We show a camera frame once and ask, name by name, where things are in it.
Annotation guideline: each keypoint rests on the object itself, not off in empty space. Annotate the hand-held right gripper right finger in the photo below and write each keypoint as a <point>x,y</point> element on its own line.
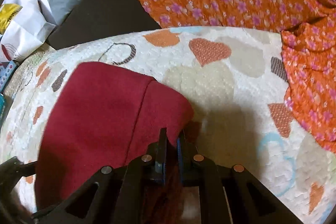
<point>179,161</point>

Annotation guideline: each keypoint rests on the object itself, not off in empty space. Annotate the quilted heart print blanket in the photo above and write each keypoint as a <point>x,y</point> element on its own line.
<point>231,113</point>

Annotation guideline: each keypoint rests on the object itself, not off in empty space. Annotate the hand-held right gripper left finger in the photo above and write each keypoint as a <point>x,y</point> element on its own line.
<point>161,169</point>

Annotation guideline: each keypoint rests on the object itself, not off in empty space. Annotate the white paper bag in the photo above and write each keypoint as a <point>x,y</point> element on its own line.
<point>26,22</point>

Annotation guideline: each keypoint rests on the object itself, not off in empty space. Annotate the dark red garment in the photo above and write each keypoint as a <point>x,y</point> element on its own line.
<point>99,113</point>

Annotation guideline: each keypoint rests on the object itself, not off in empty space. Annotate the dark brown cushion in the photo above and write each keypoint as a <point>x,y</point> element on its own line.
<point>105,11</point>

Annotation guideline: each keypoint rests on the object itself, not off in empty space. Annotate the gold foil packet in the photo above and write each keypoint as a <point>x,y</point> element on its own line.
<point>6,16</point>

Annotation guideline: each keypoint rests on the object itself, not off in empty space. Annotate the light blue toy box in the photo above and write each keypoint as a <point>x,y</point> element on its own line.
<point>8,74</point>

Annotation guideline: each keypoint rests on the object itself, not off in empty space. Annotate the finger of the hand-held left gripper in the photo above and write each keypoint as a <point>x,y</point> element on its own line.
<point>13,169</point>

